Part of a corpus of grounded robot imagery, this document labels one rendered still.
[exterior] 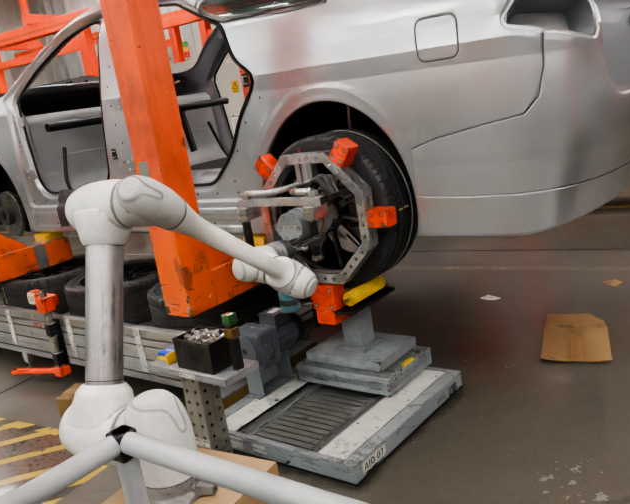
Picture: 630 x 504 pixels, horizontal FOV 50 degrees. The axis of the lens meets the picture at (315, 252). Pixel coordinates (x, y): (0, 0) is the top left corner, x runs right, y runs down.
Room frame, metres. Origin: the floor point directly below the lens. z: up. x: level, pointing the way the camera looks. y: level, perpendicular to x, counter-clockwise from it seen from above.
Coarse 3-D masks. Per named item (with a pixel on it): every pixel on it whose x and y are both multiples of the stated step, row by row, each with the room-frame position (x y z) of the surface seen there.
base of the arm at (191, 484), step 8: (192, 480) 1.57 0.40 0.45; (200, 480) 1.59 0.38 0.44; (152, 488) 1.55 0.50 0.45; (168, 488) 1.54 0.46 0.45; (176, 488) 1.55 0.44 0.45; (184, 488) 1.55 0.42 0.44; (192, 488) 1.56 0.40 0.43; (200, 488) 1.56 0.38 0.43; (208, 488) 1.56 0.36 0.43; (216, 488) 1.58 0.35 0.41; (152, 496) 1.55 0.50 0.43; (160, 496) 1.54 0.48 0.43; (168, 496) 1.54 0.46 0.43; (176, 496) 1.54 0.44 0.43; (184, 496) 1.55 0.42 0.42; (192, 496) 1.55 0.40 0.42
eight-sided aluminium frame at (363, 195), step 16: (288, 160) 2.79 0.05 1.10; (304, 160) 2.74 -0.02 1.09; (320, 160) 2.68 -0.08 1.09; (272, 176) 2.85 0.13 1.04; (336, 176) 2.64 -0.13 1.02; (352, 176) 2.65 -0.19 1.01; (352, 192) 2.60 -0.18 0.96; (368, 192) 2.60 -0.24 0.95; (272, 208) 2.93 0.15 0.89; (368, 208) 2.61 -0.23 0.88; (272, 224) 2.90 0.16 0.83; (272, 240) 2.89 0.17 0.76; (368, 240) 2.57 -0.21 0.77; (352, 256) 2.63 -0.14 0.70; (368, 256) 2.64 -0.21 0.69; (320, 272) 2.76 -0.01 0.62; (336, 272) 2.74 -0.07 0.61; (352, 272) 2.64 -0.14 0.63
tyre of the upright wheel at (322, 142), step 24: (312, 144) 2.81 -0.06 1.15; (360, 144) 2.74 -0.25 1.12; (384, 144) 2.82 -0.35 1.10; (360, 168) 2.67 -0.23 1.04; (384, 168) 2.68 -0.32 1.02; (384, 192) 2.61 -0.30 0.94; (408, 192) 2.72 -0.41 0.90; (408, 216) 2.69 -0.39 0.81; (384, 240) 2.63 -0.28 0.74; (384, 264) 2.66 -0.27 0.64
